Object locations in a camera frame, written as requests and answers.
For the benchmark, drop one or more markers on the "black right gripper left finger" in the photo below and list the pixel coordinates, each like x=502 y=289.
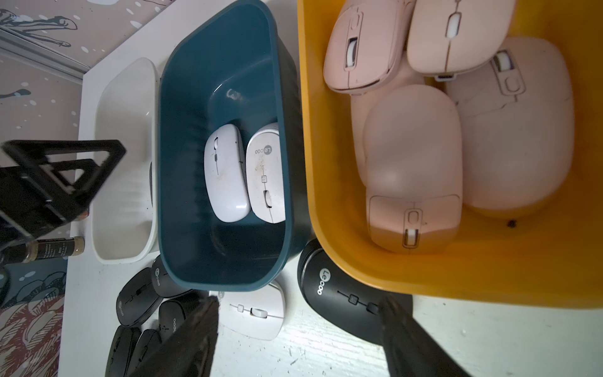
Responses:
x=190 y=350

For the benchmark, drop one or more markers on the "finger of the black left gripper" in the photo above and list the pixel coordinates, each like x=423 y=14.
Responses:
x=52 y=183

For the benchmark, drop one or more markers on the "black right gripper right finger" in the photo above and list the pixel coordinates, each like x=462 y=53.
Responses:
x=409 y=349

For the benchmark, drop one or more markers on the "white mouse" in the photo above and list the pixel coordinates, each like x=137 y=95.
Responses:
x=258 y=314
x=224 y=173
x=265 y=181

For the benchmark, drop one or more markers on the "pink mouse bottom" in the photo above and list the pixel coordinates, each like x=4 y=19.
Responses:
x=414 y=170

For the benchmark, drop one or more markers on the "white storage box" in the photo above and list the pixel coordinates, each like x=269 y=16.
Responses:
x=124 y=220

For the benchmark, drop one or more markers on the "yellow storage box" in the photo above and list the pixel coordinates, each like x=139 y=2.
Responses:
x=552 y=257

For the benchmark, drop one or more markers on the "teal storage box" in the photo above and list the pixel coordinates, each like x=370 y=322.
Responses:
x=232 y=69

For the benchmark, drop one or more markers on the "black mouse top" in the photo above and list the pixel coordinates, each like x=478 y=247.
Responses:
x=162 y=282

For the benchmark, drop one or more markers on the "dark spice jar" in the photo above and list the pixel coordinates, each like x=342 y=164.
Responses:
x=43 y=249

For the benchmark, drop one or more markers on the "white mouse top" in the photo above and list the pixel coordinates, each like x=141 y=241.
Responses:
x=258 y=314

